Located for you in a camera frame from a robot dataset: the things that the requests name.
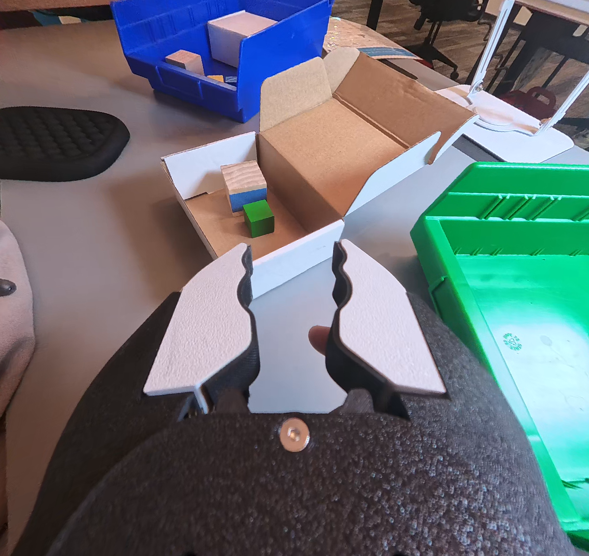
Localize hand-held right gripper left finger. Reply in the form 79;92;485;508
143;243;260;414

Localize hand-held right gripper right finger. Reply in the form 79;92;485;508
324;239;449;418

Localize green cube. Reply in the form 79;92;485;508
242;199;275;238

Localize green plastic bin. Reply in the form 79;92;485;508
410;161;589;547

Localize wooden cube with blue side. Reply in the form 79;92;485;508
220;160;268;216

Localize white cardboard box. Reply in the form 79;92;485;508
160;47;479;299

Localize blue plastic bin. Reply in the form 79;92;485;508
110;0;337;124

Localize person's right hand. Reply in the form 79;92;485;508
307;326;332;354

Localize person in grey sweatshirt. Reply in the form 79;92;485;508
0;220;37;418

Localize white desk stand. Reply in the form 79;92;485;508
435;0;589;163

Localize black chair armrest pad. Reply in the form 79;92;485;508
0;106;131;183

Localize wooden cube with pale side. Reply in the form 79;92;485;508
165;49;204;76

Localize red bag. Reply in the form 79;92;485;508
499;86;557;121

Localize large white block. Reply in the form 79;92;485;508
207;10;279;68

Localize paper leaflet with blue band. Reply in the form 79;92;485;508
322;17;422;61

